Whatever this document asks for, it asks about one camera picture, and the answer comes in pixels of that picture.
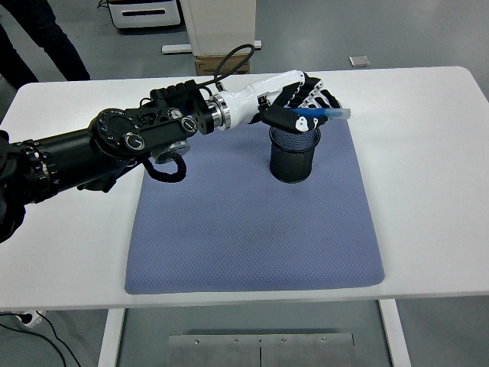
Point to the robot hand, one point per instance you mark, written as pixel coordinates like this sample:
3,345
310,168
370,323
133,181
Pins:
248,101

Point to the blue marker with clear cap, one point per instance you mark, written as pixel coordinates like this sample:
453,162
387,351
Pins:
336,113

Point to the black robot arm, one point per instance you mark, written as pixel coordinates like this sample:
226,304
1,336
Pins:
76,153

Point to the black mesh pen holder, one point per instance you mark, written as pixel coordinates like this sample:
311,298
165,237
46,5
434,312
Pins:
290,164

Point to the brown cardboard box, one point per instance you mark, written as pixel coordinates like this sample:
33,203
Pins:
206,67

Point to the metal floor socket cover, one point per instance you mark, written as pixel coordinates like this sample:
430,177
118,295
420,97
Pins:
359,61

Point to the white box appliance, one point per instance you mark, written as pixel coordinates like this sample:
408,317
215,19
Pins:
145,13

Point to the blue-grey padded mat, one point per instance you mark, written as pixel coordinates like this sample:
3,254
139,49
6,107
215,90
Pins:
248,248

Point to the person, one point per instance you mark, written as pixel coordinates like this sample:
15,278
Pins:
38,38

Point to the grey metal plate with screws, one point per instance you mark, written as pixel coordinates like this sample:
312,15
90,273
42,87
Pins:
214,353
305,353

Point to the white table leg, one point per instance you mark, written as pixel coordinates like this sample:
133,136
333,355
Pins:
111,340
394,336

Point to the white power strip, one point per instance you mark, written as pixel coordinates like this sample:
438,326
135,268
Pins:
32,319

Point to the white pedestal with base bar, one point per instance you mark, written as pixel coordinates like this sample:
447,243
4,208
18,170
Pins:
221,26

